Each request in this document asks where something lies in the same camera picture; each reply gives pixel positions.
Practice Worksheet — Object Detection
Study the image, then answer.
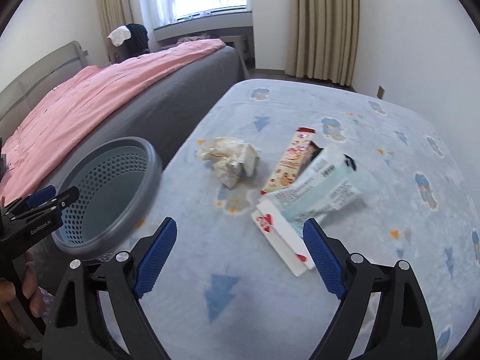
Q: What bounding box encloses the red beige candy wrapper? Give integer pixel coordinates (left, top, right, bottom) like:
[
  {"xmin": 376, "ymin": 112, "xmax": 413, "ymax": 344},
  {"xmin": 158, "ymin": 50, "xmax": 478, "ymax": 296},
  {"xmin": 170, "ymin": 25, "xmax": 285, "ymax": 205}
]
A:
[{"xmin": 260, "ymin": 127, "xmax": 320, "ymax": 195}]

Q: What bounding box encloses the lined paper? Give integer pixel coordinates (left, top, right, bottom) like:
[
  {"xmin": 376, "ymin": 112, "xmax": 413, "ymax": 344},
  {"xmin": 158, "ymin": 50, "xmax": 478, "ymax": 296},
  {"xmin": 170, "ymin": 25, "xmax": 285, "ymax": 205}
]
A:
[{"xmin": 197, "ymin": 136, "xmax": 260, "ymax": 189}]

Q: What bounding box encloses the grey perforated trash bin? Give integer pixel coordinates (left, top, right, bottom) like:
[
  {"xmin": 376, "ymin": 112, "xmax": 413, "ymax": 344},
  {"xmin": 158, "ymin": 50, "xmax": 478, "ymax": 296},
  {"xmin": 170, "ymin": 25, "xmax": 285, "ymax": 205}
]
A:
[{"xmin": 52, "ymin": 136, "xmax": 163, "ymax": 260}]

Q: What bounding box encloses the white playing card box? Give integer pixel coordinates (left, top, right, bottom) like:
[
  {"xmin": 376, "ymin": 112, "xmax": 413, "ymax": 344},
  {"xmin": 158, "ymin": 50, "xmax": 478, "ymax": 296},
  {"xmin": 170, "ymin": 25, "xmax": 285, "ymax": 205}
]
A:
[{"xmin": 251, "ymin": 200, "xmax": 315, "ymax": 277}]

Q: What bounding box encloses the wall socket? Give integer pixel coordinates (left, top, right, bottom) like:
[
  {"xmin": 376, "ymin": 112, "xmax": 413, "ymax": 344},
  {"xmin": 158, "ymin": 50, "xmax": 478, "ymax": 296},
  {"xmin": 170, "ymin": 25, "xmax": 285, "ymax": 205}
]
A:
[{"xmin": 377, "ymin": 85, "xmax": 385, "ymax": 99}]

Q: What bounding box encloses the grey headboard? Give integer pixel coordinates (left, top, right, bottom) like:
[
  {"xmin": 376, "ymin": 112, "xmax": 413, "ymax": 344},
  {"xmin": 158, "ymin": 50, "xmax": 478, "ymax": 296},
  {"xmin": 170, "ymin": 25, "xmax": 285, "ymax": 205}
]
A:
[{"xmin": 1, "ymin": 41, "xmax": 88, "ymax": 140}]

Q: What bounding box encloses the grey window bench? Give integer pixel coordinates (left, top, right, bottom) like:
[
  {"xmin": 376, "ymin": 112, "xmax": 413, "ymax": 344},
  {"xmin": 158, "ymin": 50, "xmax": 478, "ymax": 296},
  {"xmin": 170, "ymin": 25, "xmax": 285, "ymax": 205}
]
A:
[{"xmin": 153, "ymin": 9, "xmax": 256, "ymax": 68}]

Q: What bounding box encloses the pink bed cover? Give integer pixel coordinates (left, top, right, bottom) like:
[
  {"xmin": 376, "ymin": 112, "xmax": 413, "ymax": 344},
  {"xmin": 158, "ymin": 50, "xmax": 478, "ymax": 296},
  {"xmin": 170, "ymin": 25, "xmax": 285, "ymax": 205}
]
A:
[{"xmin": 1, "ymin": 39, "xmax": 225, "ymax": 203}]

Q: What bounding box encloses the white cloth on chair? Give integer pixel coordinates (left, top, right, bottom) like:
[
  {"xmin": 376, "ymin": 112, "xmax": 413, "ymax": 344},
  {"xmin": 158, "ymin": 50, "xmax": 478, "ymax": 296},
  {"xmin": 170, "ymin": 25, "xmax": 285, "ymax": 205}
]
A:
[{"xmin": 107, "ymin": 25, "xmax": 132, "ymax": 47}]

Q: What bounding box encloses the light blue patterned blanket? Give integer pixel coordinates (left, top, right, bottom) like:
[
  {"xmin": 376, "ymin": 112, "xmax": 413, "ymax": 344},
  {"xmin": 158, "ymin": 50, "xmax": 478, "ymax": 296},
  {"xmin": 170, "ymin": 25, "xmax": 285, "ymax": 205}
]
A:
[{"xmin": 136, "ymin": 80, "xmax": 479, "ymax": 359}]

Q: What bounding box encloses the right beige curtain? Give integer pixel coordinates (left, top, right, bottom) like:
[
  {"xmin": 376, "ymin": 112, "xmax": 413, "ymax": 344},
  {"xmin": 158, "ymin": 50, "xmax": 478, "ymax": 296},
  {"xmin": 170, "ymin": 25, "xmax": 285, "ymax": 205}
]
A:
[{"xmin": 285, "ymin": 0, "xmax": 360, "ymax": 86}]

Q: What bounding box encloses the grey bed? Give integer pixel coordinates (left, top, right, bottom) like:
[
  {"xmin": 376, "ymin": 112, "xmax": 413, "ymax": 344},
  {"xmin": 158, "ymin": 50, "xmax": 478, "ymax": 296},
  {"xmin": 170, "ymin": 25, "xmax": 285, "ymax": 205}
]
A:
[{"xmin": 1, "ymin": 46, "xmax": 246, "ymax": 289}]

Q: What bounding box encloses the pale green wipes packet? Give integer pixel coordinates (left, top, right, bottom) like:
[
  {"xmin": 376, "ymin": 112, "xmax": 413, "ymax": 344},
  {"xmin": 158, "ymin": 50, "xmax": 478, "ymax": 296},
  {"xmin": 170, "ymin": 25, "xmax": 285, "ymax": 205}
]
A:
[{"xmin": 260, "ymin": 145, "xmax": 363, "ymax": 234}]

